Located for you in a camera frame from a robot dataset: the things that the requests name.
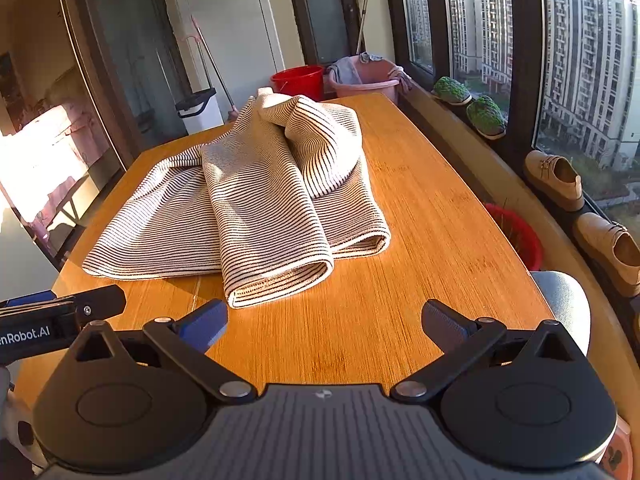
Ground white bin with black lid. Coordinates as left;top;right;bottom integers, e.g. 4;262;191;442
175;87;224;136

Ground red basket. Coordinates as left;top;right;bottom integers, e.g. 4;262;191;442
482;203;543;271

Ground grey cloth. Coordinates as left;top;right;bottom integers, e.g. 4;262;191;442
330;57;364;85

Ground green slipper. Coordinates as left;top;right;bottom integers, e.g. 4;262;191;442
466;95;507;140

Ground red plastic bucket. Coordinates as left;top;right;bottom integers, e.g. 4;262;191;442
270;65;325;103

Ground tan leather shoe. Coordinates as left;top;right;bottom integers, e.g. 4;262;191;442
523;150;585;212
572;212;640;298

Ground sliding glass door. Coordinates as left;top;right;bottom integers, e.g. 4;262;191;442
55;0;191;171

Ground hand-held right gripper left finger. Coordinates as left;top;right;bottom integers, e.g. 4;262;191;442
70;298;257;406

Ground pink rag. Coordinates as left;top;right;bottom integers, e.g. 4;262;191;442
390;66;414;92

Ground beige striped knit top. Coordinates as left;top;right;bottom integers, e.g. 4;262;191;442
81;87;392;309

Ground dark framed glass door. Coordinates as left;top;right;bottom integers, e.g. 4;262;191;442
285;0;363;68

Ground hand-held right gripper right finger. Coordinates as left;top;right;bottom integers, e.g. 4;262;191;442
390;299;576;403

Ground pink plastic basin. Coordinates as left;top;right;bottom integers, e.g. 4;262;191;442
327;56;401;106

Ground grey fabric stool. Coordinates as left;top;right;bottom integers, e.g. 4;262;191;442
530;270;591;356

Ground pink broom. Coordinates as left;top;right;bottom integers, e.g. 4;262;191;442
189;14;242;122

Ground black window frame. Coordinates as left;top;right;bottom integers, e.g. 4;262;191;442
382;0;640;221

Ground green potted plants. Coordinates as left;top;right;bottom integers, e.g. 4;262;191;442
431;77;472;106

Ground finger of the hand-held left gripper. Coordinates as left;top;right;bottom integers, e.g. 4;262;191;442
0;285;126;319

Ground mop handle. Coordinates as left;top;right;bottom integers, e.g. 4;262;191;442
354;0;376;57

